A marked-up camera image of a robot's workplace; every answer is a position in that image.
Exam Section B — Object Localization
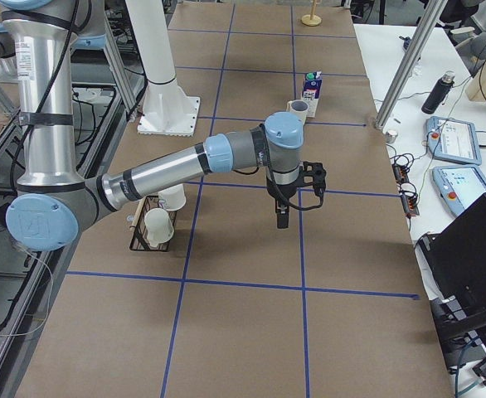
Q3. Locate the white mug with lettering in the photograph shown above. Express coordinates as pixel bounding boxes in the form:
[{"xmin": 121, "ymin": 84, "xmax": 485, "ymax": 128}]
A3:
[{"xmin": 158, "ymin": 184, "xmax": 187, "ymax": 211}]

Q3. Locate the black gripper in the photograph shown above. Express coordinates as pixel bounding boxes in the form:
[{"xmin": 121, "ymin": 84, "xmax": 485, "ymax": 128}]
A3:
[{"xmin": 266, "ymin": 177, "xmax": 301, "ymax": 229}]

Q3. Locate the blue Pascual milk carton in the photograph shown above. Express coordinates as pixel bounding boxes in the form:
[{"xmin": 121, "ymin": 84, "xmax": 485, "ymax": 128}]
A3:
[{"xmin": 301, "ymin": 70, "xmax": 323, "ymax": 118}]

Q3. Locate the black laptop on stand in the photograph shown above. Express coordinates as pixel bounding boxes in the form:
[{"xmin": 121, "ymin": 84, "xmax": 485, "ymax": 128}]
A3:
[{"xmin": 418, "ymin": 193, "xmax": 486, "ymax": 346}]

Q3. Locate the black water bottle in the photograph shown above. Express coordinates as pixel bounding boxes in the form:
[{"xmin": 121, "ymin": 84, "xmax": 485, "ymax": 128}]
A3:
[{"xmin": 421, "ymin": 70, "xmax": 455, "ymax": 114}]

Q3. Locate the aluminium frame post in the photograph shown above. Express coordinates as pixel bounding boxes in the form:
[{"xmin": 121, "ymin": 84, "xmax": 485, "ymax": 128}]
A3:
[{"xmin": 374, "ymin": 0, "xmax": 447, "ymax": 131}]

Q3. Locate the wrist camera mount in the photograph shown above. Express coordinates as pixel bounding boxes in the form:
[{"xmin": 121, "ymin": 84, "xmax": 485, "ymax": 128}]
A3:
[{"xmin": 300, "ymin": 161, "xmax": 327, "ymax": 199}]

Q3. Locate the black wire mug rack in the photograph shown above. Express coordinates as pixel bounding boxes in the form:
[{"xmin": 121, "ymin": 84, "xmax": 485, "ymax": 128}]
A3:
[{"xmin": 129, "ymin": 195, "xmax": 177, "ymax": 252}]

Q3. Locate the blue teach pendant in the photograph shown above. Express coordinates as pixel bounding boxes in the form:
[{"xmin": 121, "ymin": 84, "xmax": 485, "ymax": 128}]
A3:
[
  {"xmin": 432, "ymin": 165, "xmax": 486, "ymax": 216},
  {"xmin": 425, "ymin": 116, "xmax": 482, "ymax": 165}
]

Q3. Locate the white upside-down mug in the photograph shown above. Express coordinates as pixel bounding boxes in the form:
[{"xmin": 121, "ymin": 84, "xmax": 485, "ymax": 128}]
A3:
[{"xmin": 143, "ymin": 208, "xmax": 174, "ymax": 248}]

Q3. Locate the small metal cylinder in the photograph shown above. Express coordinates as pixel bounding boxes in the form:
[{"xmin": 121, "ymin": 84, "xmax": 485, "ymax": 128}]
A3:
[{"xmin": 385, "ymin": 129, "xmax": 398, "ymax": 144}]

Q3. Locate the blue teach pendant near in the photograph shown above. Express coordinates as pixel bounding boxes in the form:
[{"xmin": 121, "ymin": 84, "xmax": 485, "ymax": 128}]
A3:
[{"xmin": 432, "ymin": 165, "xmax": 486, "ymax": 216}]

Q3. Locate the orange black power strip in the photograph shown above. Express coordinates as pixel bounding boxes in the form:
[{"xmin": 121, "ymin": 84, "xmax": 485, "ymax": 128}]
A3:
[{"xmin": 392, "ymin": 164, "xmax": 420, "ymax": 219}]

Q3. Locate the blue teach pendant far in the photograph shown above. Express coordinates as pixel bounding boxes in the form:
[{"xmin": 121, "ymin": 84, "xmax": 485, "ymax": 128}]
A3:
[{"xmin": 425, "ymin": 116, "xmax": 482, "ymax": 165}]

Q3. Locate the wooden mug tree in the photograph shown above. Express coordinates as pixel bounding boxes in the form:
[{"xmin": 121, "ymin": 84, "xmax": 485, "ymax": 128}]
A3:
[{"xmin": 300, "ymin": 0, "xmax": 322, "ymax": 27}]

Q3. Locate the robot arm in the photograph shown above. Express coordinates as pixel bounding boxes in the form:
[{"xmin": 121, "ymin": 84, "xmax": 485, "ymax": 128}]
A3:
[{"xmin": 1, "ymin": 1, "xmax": 304, "ymax": 251}]

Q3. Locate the white mug with handle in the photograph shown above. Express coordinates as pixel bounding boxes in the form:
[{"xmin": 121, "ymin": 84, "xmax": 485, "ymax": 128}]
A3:
[{"xmin": 286, "ymin": 99, "xmax": 309, "ymax": 124}]

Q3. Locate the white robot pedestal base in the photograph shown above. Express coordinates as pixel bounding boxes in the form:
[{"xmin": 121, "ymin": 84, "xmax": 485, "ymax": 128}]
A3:
[{"xmin": 126, "ymin": 0, "xmax": 201, "ymax": 136}]

